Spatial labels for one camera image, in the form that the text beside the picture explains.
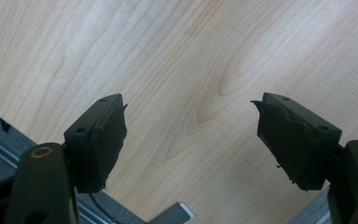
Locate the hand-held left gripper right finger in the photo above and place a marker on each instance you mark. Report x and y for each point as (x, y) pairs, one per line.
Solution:
(295, 146)

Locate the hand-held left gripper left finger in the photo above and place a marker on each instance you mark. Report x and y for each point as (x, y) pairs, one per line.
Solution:
(96, 143)

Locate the grey metal bar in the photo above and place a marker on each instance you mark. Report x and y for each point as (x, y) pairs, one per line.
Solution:
(171, 214)

